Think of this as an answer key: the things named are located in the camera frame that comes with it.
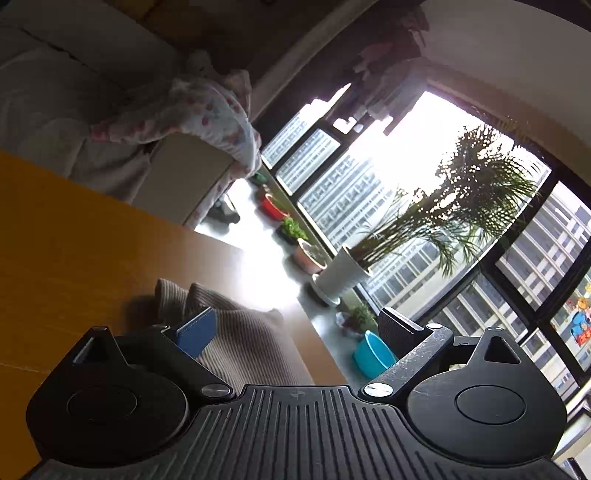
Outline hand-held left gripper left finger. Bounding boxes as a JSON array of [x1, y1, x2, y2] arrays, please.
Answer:
[[69, 306, 236, 406]]

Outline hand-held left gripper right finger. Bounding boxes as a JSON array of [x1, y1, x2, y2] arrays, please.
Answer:
[[360, 306, 533, 408]]

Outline striped beige garment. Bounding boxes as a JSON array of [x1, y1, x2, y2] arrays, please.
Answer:
[[154, 277, 315, 387]]

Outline hanging clothes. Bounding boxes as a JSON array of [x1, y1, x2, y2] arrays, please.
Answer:
[[332, 39, 428, 136]]

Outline teal plastic basin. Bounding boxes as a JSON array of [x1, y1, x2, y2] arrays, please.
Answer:
[[353, 330, 399, 380]]

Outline small potted plant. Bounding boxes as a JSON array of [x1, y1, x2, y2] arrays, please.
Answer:
[[337, 302, 378, 341]]

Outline potted palm in white pot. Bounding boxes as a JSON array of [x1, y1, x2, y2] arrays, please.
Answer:
[[311, 124, 546, 306]]

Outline pink basin planter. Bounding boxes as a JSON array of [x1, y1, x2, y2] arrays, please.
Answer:
[[293, 237, 329, 274]]

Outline black tray of green plants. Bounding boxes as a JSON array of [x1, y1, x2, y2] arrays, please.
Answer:
[[277, 217, 308, 246]]

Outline red plastic basin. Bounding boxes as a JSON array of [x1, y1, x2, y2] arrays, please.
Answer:
[[262, 194, 290, 221]]

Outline cream chair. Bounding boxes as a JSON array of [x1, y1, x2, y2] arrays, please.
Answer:
[[131, 134, 234, 228]]

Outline cartoon window sticker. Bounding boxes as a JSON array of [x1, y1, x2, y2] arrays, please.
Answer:
[[560, 283, 591, 348]]

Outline floral print blanket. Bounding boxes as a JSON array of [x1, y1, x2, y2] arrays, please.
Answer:
[[90, 51, 264, 228]]

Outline beige curtain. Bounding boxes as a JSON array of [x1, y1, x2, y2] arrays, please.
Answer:
[[249, 28, 356, 132]]

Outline grey plush toy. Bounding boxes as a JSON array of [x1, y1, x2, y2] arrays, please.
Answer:
[[187, 50, 219, 77]]

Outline white covered sofa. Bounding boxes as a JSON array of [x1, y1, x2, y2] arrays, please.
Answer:
[[0, 0, 185, 204]]

